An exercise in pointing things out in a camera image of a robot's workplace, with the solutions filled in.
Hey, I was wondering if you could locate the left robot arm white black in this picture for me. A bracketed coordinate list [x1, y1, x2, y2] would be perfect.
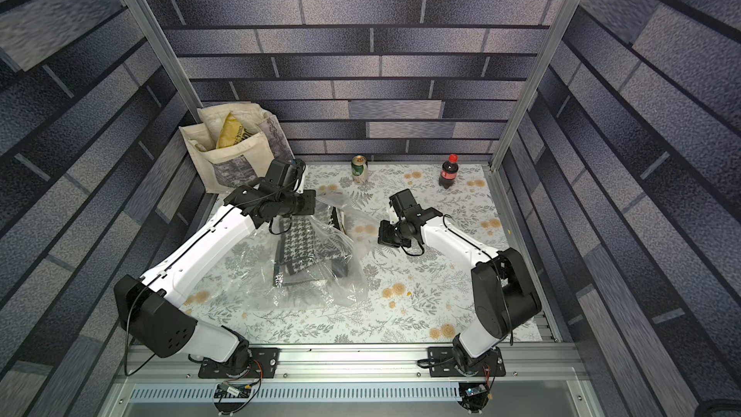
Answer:
[114, 159, 316, 378]

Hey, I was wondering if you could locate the yellow snack packet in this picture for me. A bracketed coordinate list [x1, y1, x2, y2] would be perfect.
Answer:
[217, 113, 252, 149]

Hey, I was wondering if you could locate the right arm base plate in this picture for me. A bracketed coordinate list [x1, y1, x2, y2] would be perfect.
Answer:
[423, 346, 507, 378]

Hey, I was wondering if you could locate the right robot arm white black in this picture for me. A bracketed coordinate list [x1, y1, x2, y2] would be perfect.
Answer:
[378, 189, 542, 375]

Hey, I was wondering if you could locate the aluminium front rail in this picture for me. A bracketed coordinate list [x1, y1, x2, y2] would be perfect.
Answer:
[113, 343, 588, 384]

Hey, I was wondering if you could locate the clear plastic vacuum bag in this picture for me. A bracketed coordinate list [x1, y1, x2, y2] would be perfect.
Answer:
[189, 192, 377, 311]

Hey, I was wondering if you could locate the cola bottle red cap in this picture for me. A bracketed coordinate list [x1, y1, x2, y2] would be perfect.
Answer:
[438, 154, 459, 189]

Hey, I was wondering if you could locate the left circuit board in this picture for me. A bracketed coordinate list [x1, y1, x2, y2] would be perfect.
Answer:
[213, 382, 253, 402]

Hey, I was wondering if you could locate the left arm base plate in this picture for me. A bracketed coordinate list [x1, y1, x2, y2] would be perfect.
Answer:
[198, 347, 281, 380]

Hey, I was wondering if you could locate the black white houndstooth scarf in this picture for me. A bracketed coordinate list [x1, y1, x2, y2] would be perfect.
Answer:
[273, 205, 350, 287]

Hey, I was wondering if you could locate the green beverage can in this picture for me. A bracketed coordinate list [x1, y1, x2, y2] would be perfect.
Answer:
[351, 156, 369, 183]

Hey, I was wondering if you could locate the circuit board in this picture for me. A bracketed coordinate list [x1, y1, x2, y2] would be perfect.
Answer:
[458, 382, 490, 414]
[213, 382, 253, 402]

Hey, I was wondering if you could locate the right circuit board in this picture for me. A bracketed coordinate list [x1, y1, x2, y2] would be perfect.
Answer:
[458, 382, 490, 414]

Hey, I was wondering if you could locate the cream canvas tote bag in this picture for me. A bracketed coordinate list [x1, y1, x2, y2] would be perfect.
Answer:
[179, 102, 294, 194]

